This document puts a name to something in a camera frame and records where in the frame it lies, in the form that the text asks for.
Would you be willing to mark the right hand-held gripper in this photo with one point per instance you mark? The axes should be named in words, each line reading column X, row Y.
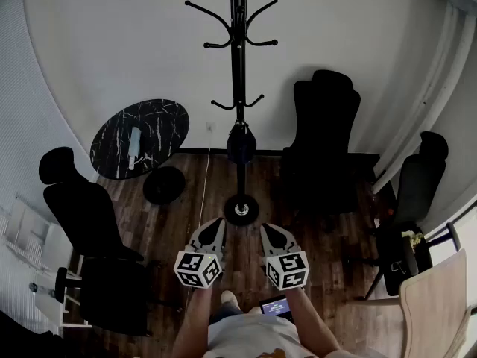
column 288, row 270

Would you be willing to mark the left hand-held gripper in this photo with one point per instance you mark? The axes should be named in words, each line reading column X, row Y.
column 195, row 269

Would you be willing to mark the black metal coat rack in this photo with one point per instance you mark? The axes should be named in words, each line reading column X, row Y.
column 238, row 69

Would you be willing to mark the person's left forearm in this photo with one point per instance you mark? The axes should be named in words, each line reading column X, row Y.
column 195, row 319

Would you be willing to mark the person's right forearm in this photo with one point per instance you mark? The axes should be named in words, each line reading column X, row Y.
column 309, row 319

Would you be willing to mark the person's light shoe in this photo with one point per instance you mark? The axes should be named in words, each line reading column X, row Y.
column 230, row 297

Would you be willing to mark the black tablet with lit screen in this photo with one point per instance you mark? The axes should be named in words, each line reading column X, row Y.
column 275, row 307

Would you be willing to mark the person's leg in jeans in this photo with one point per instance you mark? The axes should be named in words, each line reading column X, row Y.
column 225, row 311

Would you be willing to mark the person's white shirt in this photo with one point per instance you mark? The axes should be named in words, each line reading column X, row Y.
column 257, row 336

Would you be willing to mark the tall black office chair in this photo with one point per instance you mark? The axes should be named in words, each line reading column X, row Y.
column 324, row 136

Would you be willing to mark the black office chair with armrests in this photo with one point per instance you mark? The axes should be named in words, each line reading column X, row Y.
column 93, row 215

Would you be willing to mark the black open bag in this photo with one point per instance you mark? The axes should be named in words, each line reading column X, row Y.
column 397, row 267

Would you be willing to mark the pale blue folded umbrella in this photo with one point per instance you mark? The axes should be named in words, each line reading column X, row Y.
column 134, row 144

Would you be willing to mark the round black marble table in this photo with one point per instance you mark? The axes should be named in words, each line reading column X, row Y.
column 149, row 132

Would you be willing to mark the pale yellow item in bag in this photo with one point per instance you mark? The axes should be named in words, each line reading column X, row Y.
column 413, row 237

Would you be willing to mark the slim black office chair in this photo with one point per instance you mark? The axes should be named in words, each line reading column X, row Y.
column 421, row 177

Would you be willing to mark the light wooden chair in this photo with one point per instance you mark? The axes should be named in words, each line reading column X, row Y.
column 436, row 304

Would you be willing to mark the clear plastic bottle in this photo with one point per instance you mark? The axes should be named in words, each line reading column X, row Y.
column 41, row 290

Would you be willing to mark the white shelf unit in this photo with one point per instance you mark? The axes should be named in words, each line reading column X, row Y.
column 26, row 233

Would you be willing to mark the white wall socket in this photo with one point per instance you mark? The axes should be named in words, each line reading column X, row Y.
column 211, row 127

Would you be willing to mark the black metal frame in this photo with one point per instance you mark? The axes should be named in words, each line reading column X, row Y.
column 452, row 233

